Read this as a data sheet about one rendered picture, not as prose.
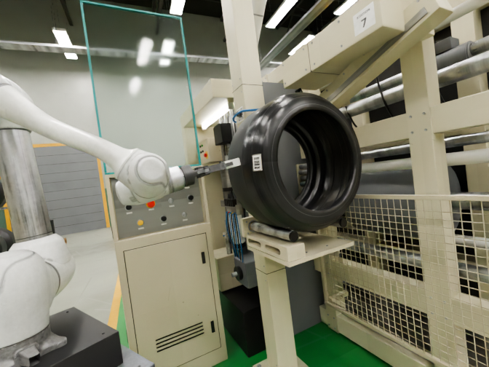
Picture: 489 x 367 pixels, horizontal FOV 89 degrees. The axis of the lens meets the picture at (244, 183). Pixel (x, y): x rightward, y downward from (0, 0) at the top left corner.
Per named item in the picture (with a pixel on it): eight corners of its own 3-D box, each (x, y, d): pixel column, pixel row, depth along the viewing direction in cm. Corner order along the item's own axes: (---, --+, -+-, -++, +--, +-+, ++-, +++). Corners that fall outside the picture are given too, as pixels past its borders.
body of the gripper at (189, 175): (180, 165, 84) (206, 159, 89) (175, 167, 92) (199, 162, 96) (187, 186, 85) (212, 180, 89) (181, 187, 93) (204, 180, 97)
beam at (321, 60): (282, 89, 143) (279, 62, 143) (316, 91, 155) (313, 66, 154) (382, 25, 89) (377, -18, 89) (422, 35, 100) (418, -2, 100)
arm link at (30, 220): (4, 319, 76) (38, 292, 96) (65, 301, 81) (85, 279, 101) (-55, 68, 74) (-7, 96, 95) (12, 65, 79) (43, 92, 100)
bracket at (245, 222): (241, 237, 130) (239, 218, 130) (301, 222, 148) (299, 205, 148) (244, 238, 127) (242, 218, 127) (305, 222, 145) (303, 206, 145)
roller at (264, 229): (247, 227, 129) (252, 220, 130) (254, 231, 131) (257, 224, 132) (288, 239, 98) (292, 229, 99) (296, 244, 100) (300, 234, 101)
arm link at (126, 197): (168, 198, 91) (173, 192, 79) (122, 212, 84) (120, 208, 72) (158, 170, 91) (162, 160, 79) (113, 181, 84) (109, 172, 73)
